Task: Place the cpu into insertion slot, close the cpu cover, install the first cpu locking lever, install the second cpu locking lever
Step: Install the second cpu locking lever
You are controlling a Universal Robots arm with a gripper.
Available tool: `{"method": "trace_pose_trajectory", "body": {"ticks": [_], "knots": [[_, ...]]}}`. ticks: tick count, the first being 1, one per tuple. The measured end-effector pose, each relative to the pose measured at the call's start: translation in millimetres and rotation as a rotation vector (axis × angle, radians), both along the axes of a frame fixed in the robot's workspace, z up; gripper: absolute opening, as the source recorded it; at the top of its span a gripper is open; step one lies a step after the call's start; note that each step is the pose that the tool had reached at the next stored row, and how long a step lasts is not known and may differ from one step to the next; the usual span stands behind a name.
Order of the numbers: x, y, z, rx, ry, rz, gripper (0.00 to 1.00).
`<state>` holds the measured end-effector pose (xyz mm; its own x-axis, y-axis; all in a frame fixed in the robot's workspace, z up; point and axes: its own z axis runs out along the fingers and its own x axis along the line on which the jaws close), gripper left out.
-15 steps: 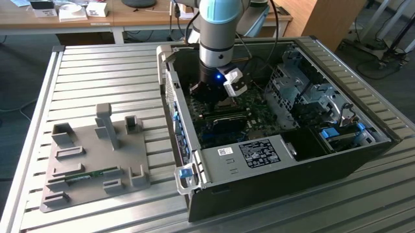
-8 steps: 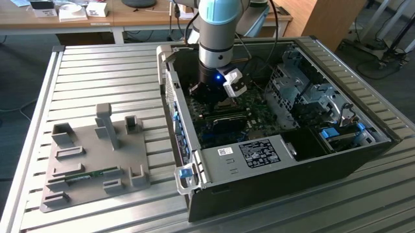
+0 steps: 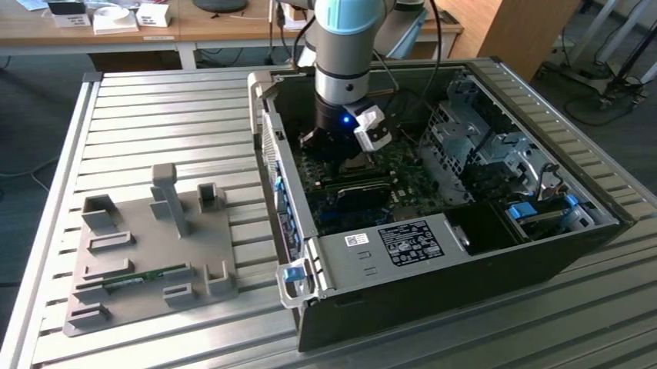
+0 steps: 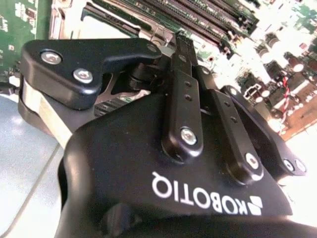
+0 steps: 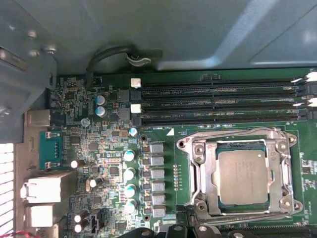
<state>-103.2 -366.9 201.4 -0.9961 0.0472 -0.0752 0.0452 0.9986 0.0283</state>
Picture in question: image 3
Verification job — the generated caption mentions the silver CPU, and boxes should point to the silver CPU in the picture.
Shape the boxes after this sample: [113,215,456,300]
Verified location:
[344,152,371,171]

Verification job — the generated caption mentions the plain white box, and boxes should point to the plain white box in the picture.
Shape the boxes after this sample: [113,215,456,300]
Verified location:
[133,2,170,28]

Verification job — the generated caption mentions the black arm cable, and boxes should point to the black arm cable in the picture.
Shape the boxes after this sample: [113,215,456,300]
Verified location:
[409,0,443,116]

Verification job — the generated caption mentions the black RAM slot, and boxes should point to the black RAM slot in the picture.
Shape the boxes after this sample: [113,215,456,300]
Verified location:
[321,171,391,187]
[324,177,393,192]

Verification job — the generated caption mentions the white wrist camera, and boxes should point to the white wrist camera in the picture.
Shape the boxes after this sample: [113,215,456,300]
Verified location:
[352,104,395,153]

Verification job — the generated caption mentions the white box with black top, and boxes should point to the white box with black top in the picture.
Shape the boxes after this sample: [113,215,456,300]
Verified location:
[46,0,92,28]

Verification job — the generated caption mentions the green motherboard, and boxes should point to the green motherboard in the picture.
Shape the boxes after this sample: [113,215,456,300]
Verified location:
[295,128,476,236]

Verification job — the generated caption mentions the dark round object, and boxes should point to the dark round object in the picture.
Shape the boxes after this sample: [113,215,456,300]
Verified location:
[192,0,248,13]

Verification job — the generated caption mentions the blue disk carrier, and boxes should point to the blue disk carrier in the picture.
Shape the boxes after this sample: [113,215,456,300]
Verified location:
[504,202,538,221]

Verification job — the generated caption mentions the silver drive cage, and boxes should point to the silver drive cage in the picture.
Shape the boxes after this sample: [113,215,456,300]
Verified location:
[417,75,532,207]

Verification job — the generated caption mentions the white round holder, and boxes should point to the white round holder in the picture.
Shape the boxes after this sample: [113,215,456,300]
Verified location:
[90,5,140,36]

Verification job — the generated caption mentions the blue case latch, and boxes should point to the blue case latch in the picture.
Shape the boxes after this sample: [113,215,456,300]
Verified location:
[276,266,304,286]

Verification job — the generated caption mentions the wooden cabinet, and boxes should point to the wooden cabinet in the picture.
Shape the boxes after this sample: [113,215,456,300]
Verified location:
[445,0,583,84]

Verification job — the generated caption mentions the pale blue teach pendant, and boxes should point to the pale blue teach pendant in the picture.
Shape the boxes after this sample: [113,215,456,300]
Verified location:
[384,9,428,58]

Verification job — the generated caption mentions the silver power supply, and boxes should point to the silver power supply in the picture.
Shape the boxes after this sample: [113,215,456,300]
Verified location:
[304,213,471,301]

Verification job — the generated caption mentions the wooden desk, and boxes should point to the wooden desk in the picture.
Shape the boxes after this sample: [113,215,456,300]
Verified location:
[0,0,181,72]
[176,0,465,70]

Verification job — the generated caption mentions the wire bundle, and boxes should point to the wire bundle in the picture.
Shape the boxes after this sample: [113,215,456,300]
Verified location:
[532,163,566,201]

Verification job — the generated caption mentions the green RAM stick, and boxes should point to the green RAM stick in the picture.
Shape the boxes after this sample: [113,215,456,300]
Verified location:
[100,268,168,289]

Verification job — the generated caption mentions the metal equipment stand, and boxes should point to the metal equipment stand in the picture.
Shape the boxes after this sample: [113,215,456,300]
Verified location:
[532,0,657,115]

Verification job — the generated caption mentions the brown cabinet under desk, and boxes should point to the brown cabinet under desk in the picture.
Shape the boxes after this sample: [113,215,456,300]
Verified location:
[89,49,184,72]

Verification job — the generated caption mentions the grey parts rack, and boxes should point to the grey parts rack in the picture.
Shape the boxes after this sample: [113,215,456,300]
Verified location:
[60,161,241,338]

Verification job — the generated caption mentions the black PC case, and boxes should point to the black PC case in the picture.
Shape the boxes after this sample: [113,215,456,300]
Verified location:
[245,56,642,353]

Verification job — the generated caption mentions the CPU socket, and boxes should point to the CPU socket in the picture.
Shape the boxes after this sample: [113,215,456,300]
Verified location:
[327,148,375,176]

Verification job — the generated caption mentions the black graphics card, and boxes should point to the black graphics card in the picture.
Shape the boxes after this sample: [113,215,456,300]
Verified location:
[307,183,393,228]

